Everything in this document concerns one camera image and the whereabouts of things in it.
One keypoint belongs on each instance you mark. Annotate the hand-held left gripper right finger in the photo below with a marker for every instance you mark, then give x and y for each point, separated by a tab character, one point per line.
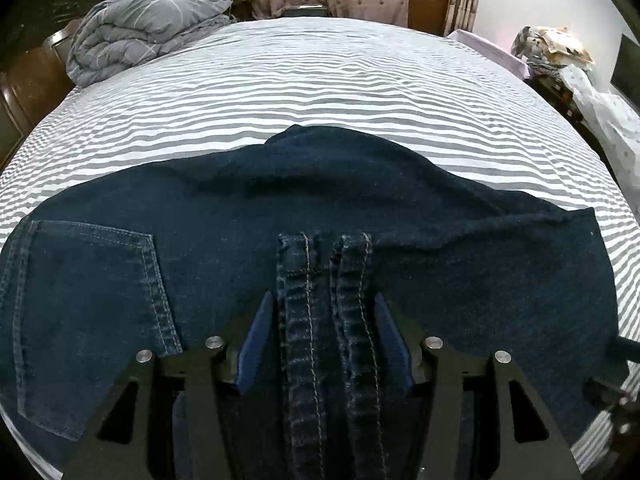
392	342

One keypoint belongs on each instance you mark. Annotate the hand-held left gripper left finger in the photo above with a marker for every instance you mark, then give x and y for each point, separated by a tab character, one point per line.
255	342

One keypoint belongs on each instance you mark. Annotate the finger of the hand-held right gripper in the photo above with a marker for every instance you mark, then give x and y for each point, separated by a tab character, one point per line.
607	395
625	349

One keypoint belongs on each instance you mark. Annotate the dark blue denim pants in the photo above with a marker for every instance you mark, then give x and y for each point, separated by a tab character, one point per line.
200	210

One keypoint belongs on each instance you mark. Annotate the white cloth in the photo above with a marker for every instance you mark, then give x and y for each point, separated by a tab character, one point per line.
605	115

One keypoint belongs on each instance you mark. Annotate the grey white striped bed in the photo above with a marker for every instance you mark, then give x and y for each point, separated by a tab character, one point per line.
325	85

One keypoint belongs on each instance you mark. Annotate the black monitor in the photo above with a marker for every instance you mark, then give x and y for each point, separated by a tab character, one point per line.
627	70

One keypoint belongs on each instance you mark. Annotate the pile of patterned clothes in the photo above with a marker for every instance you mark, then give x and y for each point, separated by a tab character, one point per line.
550	45

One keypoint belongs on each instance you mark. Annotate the black box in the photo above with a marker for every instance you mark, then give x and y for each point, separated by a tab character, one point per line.
305	11

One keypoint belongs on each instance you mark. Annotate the grey folded comforter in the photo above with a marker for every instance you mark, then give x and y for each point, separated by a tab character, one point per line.
135	25

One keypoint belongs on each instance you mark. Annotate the dark wooden carved headboard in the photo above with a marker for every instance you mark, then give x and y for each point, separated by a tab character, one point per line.
30	85

